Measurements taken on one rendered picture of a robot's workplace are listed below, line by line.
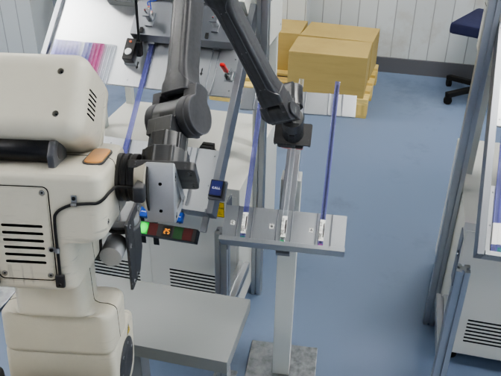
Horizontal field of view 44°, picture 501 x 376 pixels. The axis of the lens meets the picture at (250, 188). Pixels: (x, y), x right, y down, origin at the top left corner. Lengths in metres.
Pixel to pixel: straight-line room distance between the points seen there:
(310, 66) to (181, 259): 2.18
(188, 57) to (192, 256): 1.28
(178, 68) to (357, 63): 3.06
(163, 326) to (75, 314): 0.46
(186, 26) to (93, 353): 0.66
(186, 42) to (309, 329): 1.56
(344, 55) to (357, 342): 2.22
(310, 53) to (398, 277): 1.88
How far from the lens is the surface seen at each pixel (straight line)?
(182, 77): 1.20
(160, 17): 2.12
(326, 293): 2.72
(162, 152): 1.10
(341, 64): 4.22
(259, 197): 2.40
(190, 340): 1.62
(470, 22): 4.64
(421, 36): 5.16
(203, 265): 2.40
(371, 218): 3.24
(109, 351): 1.30
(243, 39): 1.47
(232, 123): 1.95
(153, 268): 2.49
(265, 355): 2.42
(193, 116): 1.15
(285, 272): 2.05
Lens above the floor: 1.72
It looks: 30 degrees down
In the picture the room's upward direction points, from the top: 1 degrees clockwise
